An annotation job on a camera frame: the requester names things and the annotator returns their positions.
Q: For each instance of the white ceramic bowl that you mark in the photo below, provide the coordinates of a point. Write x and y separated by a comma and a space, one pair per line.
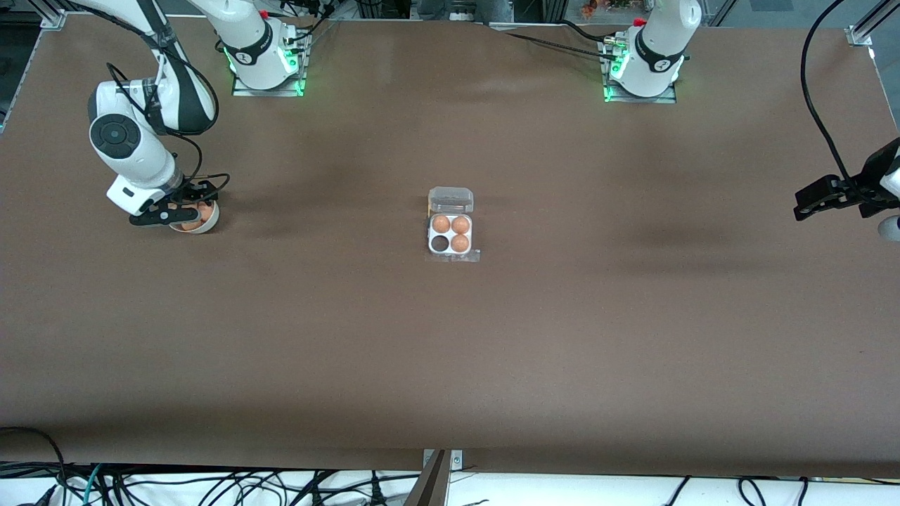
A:
211, 226

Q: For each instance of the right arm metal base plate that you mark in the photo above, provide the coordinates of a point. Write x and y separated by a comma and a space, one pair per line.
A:
242, 88

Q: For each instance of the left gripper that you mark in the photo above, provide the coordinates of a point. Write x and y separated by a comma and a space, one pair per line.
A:
868, 184

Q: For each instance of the small metal edge bracket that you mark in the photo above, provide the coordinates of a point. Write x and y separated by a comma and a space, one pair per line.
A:
457, 460

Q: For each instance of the clear tape strip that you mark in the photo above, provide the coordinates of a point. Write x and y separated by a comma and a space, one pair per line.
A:
474, 256

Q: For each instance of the brown table cover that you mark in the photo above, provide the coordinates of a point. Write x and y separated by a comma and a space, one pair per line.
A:
450, 351

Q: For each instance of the clear plastic egg box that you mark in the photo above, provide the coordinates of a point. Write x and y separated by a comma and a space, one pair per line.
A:
450, 200

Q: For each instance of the dark slanted post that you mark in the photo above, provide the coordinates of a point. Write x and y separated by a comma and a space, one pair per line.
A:
429, 488

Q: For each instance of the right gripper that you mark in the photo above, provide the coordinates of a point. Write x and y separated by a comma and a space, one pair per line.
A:
190, 191

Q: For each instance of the brown egg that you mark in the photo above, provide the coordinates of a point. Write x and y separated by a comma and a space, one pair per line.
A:
460, 243
207, 213
441, 224
460, 225
188, 225

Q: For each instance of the aluminium profile rail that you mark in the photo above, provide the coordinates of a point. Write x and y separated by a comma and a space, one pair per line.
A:
53, 17
861, 34

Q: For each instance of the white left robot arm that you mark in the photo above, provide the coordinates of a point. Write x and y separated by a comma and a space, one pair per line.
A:
654, 49

